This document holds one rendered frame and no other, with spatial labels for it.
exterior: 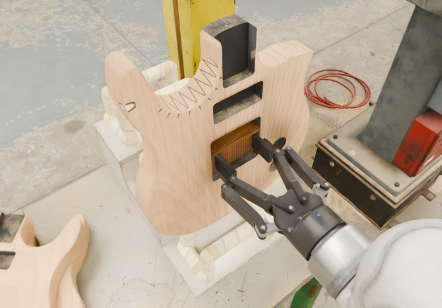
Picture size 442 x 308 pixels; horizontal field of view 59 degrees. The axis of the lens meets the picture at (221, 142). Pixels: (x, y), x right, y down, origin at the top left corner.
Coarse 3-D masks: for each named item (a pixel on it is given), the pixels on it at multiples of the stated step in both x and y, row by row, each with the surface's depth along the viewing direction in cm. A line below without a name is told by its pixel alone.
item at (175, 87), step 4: (180, 80) 91; (184, 80) 91; (188, 80) 91; (172, 84) 90; (176, 84) 90; (180, 84) 90; (184, 84) 90; (164, 88) 89; (168, 88) 89; (172, 88) 89; (176, 88) 89; (180, 88) 90; (156, 92) 88; (160, 92) 88; (164, 92) 88; (168, 92) 89; (172, 92) 89; (116, 112) 85; (120, 112) 84; (120, 116) 85; (124, 116) 85
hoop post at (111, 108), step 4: (104, 100) 90; (108, 100) 90; (104, 104) 92; (108, 104) 91; (112, 104) 91; (108, 108) 92; (112, 108) 92; (116, 108) 93; (108, 112) 93; (112, 112) 93
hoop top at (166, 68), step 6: (156, 66) 94; (162, 66) 94; (168, 66) 95; (174, 66) 96; (144, 72) 93; (150, 72) 93; (156, 72) 94; (162, 72) 94; (168, 72) 95; (150, 78) 93; (156, 78) 94; (102, 90) 89; (108, 90) 89; (108, 96) 89
